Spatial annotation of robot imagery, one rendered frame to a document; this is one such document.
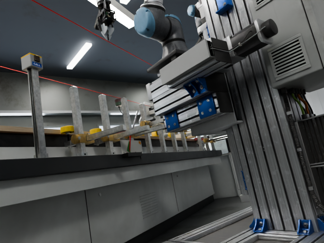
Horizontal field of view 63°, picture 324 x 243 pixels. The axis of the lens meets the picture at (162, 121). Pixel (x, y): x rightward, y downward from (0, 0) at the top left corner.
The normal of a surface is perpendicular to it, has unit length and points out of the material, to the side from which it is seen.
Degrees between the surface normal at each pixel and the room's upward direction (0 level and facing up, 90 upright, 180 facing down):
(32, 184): 90
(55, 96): 90
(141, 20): 97
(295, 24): 90
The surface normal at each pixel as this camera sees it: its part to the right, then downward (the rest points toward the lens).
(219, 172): -0.47, -0.08
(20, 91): 0.61, -0.26
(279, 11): -0.77, 0.02
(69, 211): 0.86, -0.25
